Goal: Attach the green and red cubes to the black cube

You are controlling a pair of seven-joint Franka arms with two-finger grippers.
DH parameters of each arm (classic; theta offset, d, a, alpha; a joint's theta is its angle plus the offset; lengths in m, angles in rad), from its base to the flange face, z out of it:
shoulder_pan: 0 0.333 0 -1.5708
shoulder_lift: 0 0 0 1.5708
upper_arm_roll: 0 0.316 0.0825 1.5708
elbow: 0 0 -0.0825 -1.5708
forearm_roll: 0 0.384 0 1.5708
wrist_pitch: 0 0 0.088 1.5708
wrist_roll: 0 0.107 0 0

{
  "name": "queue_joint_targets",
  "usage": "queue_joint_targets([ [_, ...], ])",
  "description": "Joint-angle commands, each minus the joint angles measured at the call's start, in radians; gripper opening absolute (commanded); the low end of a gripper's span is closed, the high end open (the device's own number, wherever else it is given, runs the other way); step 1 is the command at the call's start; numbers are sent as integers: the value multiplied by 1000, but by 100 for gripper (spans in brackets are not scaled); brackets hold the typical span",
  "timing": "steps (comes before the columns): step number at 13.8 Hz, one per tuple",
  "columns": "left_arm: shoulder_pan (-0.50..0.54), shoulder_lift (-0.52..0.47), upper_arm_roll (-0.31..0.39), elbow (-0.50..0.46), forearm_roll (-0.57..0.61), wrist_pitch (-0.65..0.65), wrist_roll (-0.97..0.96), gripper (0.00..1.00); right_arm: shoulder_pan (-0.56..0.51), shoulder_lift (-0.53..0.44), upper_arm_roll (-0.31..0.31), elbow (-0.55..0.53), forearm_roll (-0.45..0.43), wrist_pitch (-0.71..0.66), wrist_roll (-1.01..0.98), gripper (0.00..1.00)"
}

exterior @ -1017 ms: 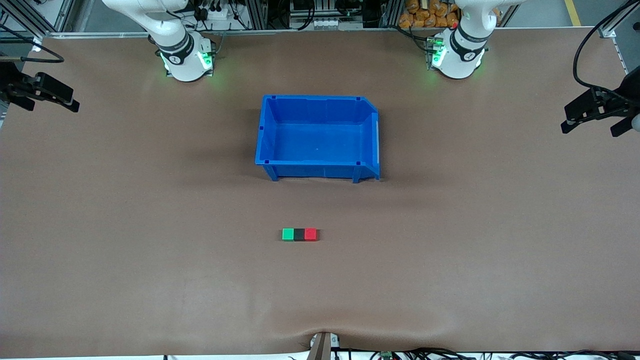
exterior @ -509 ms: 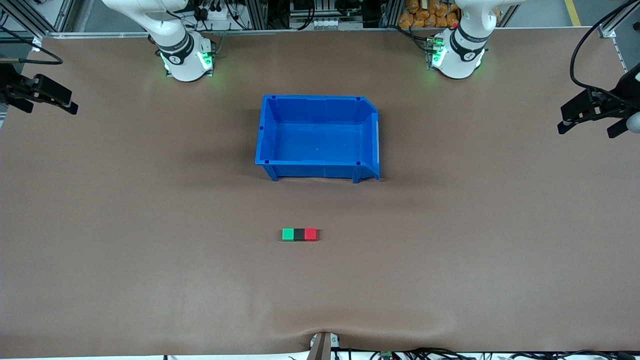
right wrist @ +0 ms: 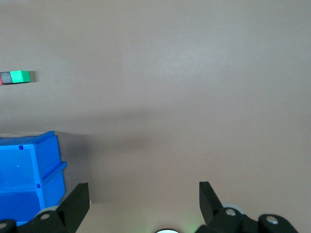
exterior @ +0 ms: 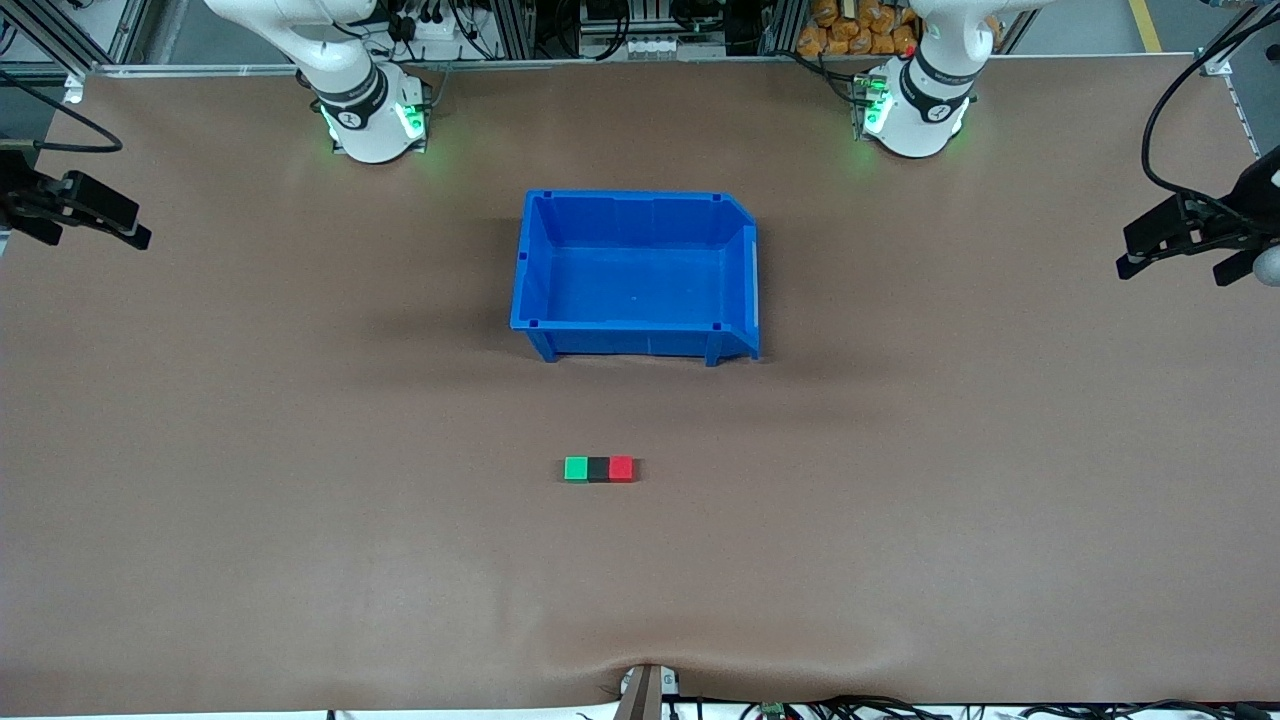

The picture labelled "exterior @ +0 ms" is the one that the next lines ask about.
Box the white power strip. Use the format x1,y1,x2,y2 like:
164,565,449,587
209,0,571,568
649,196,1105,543
385,15,476,61

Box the orange snack bag pile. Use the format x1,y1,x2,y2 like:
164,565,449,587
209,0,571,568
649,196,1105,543
795,0,1001,58

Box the blue plastic storage bin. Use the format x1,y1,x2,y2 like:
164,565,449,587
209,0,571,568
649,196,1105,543
510,188,762,367

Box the brown table mat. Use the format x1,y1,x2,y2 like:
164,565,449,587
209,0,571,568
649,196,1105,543
0,55,1280,716

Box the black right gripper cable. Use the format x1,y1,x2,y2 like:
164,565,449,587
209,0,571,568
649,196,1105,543
0,65,124,154

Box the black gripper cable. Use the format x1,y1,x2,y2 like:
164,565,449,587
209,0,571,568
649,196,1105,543
0,65,124,154
1140,5,1280,216

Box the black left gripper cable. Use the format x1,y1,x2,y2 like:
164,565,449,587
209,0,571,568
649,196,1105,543
1140,5,1280,216

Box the aluminium frame post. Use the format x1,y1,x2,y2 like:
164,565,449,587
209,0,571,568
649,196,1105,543
0,0,186,76
1195,10,1280,76

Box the aluminium frame upright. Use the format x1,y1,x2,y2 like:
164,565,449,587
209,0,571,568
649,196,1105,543
490,0,536,59
765,0,809,56

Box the aluminium frame rail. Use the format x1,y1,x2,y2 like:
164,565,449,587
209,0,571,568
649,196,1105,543
85,55,1231,77

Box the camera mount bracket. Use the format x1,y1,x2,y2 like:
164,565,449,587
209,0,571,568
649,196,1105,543
615,662,681,720

